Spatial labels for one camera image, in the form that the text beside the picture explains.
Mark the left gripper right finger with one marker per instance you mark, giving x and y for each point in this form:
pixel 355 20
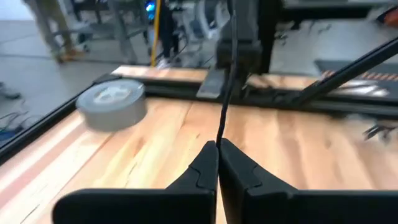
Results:
pixel 295 208

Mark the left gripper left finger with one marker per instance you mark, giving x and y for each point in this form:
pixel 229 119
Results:
pixel 155 208

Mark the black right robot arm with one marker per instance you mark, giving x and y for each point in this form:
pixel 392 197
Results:
pixel 239 46

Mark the black hazard striped mat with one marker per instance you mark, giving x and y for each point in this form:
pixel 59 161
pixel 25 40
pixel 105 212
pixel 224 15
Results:
pixel 357 67

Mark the grey metal rolling cart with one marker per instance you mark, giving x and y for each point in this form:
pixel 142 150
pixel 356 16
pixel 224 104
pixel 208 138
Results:
pixel 121 31

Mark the person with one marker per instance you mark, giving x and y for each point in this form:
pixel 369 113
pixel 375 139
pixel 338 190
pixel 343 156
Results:
pixel 53 25

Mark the grey duct tape roll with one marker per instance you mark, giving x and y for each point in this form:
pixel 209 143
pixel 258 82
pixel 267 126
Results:
pixel 112 105

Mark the black aluminium table frame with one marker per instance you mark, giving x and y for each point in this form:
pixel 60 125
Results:
pixel 342 74

